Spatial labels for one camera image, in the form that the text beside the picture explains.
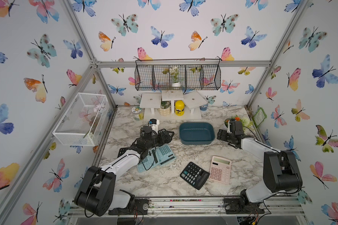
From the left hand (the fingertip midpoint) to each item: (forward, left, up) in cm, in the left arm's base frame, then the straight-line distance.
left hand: (170, 132), depth 84 cm
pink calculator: (-18, -29, -14) cm, 37 cm away
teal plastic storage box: (+10, -19, -17) cm, 27 cm away
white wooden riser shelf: (+27, -17, -2) cm, 32 cm away
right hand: (+5, -36, -9) cm, 38 cm away
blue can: (+32, -27, -12) cm, 43 cm away
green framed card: (+23, -69, -14) cm, 74 cm away
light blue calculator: (-11, +13, -15) cm, 23 cm away
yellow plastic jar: (+27, -7, -7) cm, 29 cm away
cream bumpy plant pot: (+28, +4, -8) cm, 29 cm away
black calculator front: (-21, -14, -15) cm, 29 cm away
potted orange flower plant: (+7, -49, -2) cm, 49 cm away
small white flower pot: (+33, -4, +15) cm, 36 cm away
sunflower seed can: (+25, +24, -10) cm, 36 cm away
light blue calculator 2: (-7, +4, -15) cm, 17 cm away
